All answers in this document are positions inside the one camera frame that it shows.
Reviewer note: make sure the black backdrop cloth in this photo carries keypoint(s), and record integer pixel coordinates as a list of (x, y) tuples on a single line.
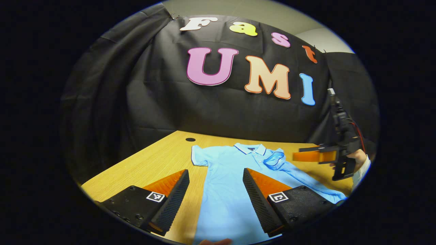
[(204, 109)]

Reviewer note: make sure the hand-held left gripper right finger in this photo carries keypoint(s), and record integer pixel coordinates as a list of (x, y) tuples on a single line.
[(259, 202)]

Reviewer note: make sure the light blue T-shirt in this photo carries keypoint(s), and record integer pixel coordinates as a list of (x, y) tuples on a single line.
[(224, 190)]

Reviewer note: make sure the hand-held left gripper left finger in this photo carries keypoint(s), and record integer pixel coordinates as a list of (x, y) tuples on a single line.
[(173, 204)]

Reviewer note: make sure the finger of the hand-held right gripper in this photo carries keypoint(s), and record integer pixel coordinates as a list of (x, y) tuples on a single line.
[(306, 156)]

